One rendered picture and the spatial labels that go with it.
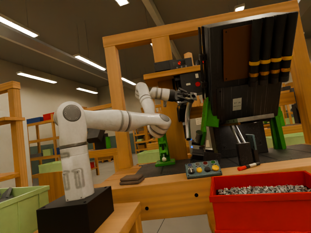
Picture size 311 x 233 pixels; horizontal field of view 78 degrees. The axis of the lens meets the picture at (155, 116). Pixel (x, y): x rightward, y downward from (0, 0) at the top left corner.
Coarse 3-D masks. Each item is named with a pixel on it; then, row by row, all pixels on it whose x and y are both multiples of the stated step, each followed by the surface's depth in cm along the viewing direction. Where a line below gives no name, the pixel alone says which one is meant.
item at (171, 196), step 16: (288, 160) 90; (304, 160) 86; (160, 176) 96; (176, 176) 91; (112, 192) 85; (128, 192) 84; (144, 192) 83; (160, 192) 83; (176, 192) 82; (192, 192) 81; (208, 192) 81; (144, 208) 83; (160, 208) 82; (176, 208) 82; (192, 208) 81; (208, 208) 80
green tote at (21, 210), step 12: (0, 192) 92; (12, 192) 89; (24, 192) 87; (36, 192) 77; (0, 204) 65; (12, 204) 69; (24, 204) 73; (36, 204) 77; (0, 216) 65; (12, 216) 68; (24, 216) 72; (36, 216) 76; (0, 228) 64; (12, 228) 68; (24, 228) 71; (36, 228) 75
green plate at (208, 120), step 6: (204, 102) 114; (204, 108) 111; (210, 108) 107; (204, 114) 108; (210, 114) 107; (204, 120) 106; (210, 120) 106; (216, 120) 106; (204, 126) 105; (210, 126) 106; (216, 126) 106
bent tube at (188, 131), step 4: (192, 92) 118; (192, 96) 119; (196, 96) 117; (196, 100) 116; (188, 104) 123; (188, 108) 124; (188, 112) 125; (188, 116) 124; (188, 120) 122; (188, 124) 120; (188, 128) 118; (188, 132) 116; (188, 136) 114; (188, 140) 116
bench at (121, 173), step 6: (306, 144) 137; (126, 168) 146; (132, 168) 142; (138, 168) 138; (114, 174) 129; (120, 174) 126; (126, 174) 123; (132, 174) 120; (108, 180) 113; (114, 180) 111
